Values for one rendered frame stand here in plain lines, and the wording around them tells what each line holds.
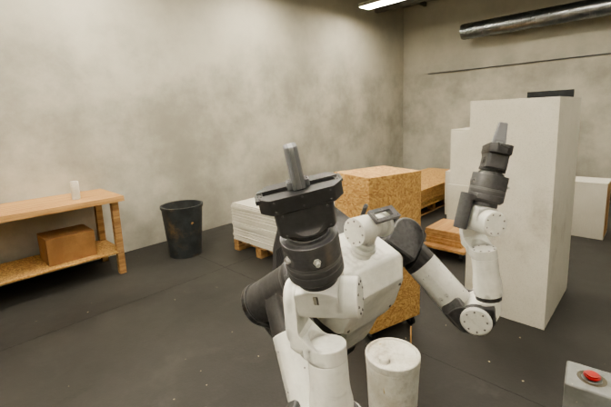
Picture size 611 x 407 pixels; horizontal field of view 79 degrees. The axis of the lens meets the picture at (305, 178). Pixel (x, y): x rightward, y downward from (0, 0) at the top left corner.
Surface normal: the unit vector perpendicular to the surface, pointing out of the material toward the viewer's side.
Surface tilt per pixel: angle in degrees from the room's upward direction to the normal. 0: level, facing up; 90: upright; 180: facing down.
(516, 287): 90
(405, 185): 90
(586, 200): 90
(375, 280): 68
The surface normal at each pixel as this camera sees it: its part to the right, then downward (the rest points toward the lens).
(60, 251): 0.72, 0.08
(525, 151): -0.69, 0.14
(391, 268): 0.60, -0.29
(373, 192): 0.50, 0.12
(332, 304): -0.22, 0.42
